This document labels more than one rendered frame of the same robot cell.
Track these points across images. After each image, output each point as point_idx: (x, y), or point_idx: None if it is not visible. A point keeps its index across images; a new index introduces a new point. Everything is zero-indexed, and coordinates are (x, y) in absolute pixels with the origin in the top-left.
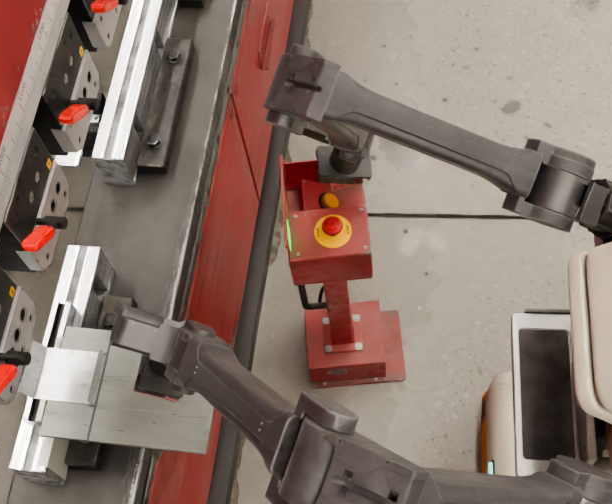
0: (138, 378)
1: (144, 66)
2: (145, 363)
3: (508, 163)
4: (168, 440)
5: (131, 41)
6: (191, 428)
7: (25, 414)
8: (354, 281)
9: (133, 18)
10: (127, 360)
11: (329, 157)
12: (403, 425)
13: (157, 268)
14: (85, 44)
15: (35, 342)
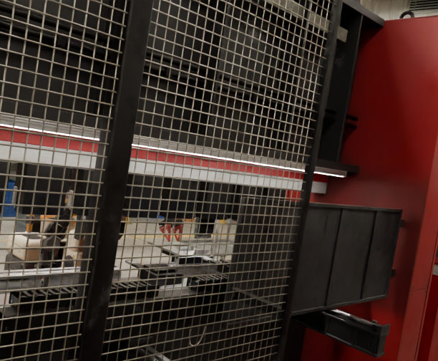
0: (180, 223)
1: (65, 267)
2: (177, 219)
3: None
4: (182, 243)
5: (55, 271)
6: (174, 242)
7: (211, 256)
8: None
9: (41, 272)
10: (174, 248)
11: (50, 263)
12: None
13: (134, 279)
14: None
15: (195, 251)
